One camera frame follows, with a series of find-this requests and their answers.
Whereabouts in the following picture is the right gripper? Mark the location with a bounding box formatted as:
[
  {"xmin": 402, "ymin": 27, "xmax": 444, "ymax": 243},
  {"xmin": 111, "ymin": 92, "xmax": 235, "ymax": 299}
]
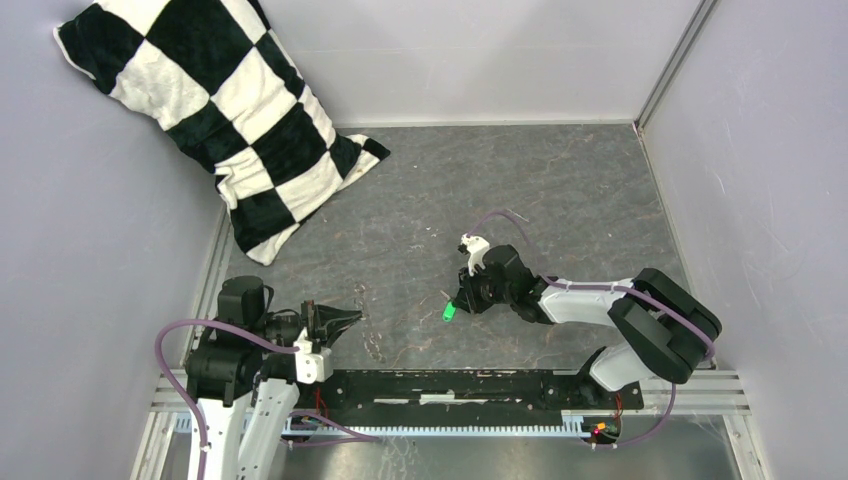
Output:
[{"xmin": 452, "ymin": 261, "xmax": 515, "ymax": 315}]

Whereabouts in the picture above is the metal key organizer plate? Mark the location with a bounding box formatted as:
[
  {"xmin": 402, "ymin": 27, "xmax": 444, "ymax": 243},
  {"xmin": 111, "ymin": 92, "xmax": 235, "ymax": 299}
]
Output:
[{"xmin": 354, "ymin": 282, "xmax": 386, "ymax": 364}]

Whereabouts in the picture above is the key with green tag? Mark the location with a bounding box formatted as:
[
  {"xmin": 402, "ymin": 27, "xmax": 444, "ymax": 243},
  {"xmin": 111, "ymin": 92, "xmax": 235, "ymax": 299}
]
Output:
[{"xmin": 442, "ymin": 291, "xmax": 458, "ymax": 323}]

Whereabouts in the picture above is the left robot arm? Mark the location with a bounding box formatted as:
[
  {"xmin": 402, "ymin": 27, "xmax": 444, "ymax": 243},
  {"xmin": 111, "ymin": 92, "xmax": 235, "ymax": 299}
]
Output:
[{"xmin": 185, "ymin": 276, "xmax": 363, "ymax": 479}]

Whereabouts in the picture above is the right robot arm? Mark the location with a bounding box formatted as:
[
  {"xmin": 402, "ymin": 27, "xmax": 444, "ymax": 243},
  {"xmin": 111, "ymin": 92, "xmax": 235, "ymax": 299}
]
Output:
[{"xmin": 452, "ymin": 236, "xmax": 722, "ymax": 408}]

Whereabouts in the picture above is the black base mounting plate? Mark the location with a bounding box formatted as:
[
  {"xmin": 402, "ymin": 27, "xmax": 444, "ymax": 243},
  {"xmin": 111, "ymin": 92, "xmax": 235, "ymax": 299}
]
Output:
[{"xmin": 296, "ymin": 369, "xmax": 645, "ymax": 428}]

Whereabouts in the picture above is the black and white checkered pillow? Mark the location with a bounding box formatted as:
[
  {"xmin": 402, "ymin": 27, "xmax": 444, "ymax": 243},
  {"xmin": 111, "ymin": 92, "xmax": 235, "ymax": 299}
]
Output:
[{"xmin": 54, "ymin": 1, "xmax": 390, "ymax": 265}]

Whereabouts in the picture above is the aluminium corner profile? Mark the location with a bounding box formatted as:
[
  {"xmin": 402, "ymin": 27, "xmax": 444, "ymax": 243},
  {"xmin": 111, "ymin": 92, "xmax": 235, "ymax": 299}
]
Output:
[{"xmin": 633, "ymin": 0, "xmax": 720, "ymax": 137}]

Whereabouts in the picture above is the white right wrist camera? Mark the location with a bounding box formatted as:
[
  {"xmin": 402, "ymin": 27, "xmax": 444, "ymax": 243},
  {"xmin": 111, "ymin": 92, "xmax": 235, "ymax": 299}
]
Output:
[{"xmin": 459, "ymin": 233, "xmax": 491, "ymax": 276}]

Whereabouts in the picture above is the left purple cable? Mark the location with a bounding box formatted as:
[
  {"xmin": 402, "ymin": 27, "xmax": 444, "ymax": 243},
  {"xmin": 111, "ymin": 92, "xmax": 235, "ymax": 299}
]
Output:
[{"xmin": 154, "ymin": 319, "xmax": 380, "ymax": 480}]

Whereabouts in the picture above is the purple cable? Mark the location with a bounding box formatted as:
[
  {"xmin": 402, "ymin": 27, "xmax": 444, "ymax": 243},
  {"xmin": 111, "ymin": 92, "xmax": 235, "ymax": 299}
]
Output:
[
  {"xmin": 463, "ymin": 209, "xmax": 718, "ymax": 452},
  {"xmin": 154, "ymin": 319, "xmax": 380, "ymax": 480}
]

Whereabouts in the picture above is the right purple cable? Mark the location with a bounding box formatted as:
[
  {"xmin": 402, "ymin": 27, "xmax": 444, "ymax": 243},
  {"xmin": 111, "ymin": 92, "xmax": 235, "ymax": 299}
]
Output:
[{"xmin": 463, "ymin": 209, "xmax": 718, "ymax": 452}]

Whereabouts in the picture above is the aluminium frame rail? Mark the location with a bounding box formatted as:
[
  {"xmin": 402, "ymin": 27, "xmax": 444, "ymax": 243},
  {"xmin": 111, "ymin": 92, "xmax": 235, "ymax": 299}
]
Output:
[{"xmin": 149, "ymin": 370, "xmax": 752, "ymax": 416}]

